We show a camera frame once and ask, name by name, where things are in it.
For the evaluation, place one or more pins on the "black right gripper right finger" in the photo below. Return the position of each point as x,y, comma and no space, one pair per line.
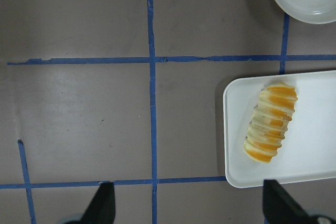
279,207

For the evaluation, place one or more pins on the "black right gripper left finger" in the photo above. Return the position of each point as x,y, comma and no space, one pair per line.
102,207

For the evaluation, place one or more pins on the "white rectangular tray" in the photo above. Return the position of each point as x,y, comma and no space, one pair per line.
308,150

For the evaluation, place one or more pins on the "striped orange bread roll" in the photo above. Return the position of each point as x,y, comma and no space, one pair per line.
269,121

